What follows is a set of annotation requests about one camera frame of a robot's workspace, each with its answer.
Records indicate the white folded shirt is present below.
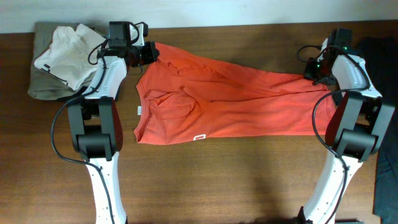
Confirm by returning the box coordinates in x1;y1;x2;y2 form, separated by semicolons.
34;24;105;91

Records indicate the olive grey folded garment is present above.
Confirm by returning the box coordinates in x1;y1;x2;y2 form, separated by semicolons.
28;22;104;100

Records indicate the left black cable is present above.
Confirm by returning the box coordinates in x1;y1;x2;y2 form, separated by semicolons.
50;21;146;224

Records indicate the red orange t-shirt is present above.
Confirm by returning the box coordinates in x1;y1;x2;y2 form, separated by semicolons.
134;43;335;145

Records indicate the right black cable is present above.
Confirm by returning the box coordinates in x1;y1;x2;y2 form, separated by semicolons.
297;44;373;224

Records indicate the dark teal garment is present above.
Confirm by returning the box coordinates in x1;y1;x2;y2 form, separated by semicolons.
354;36;398;224

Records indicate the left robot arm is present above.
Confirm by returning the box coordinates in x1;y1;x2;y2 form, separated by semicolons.
67;21;159;224

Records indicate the black cable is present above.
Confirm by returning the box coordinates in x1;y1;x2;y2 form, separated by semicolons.
297;44;373;224
50;21;146;224

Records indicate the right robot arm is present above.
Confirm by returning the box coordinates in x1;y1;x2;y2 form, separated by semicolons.
295;28;395;223

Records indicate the black folded garment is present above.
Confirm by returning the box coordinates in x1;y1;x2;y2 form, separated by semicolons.
56;86;120;102

